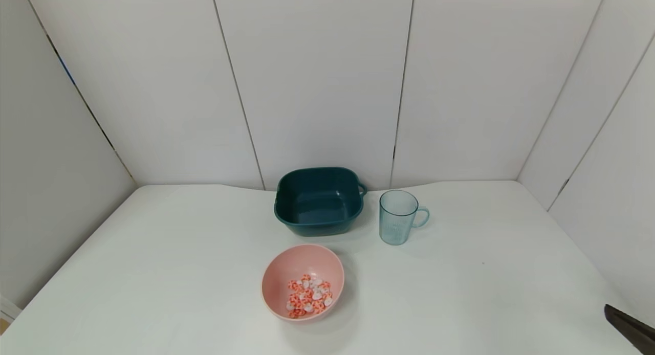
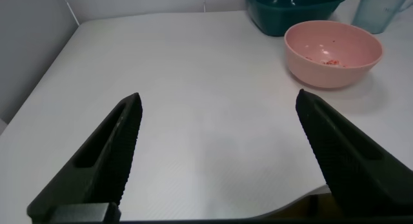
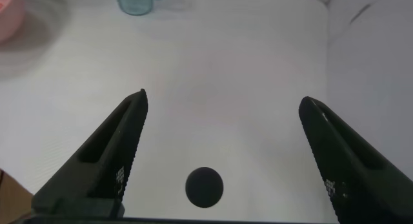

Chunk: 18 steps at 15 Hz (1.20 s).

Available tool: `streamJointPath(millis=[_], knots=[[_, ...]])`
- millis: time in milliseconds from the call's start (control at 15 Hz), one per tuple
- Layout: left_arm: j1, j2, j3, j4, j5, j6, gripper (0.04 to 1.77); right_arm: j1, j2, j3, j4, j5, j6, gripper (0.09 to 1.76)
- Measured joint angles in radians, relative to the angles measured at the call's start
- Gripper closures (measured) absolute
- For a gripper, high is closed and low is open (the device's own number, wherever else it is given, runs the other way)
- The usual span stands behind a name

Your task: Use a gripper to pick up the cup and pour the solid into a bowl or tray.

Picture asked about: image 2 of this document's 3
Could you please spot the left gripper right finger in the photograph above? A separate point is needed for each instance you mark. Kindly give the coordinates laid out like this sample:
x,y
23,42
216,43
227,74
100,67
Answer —
x,y
355,166

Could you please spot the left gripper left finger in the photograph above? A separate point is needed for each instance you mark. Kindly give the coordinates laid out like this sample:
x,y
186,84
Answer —
x,y
106,159

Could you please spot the pink round bowl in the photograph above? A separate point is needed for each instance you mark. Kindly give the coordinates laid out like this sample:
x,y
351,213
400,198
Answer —
x,y
316,72

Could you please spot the red white candy pieces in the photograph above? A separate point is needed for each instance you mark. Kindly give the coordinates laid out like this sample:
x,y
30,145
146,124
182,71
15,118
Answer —
x,y
332,62

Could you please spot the clear blue ribbed cup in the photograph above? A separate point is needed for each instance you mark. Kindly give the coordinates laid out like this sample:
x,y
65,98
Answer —
x,y
377,11

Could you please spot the dark teal square basin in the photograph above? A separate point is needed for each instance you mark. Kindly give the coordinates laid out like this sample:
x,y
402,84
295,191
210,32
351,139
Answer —
x,y
290,14

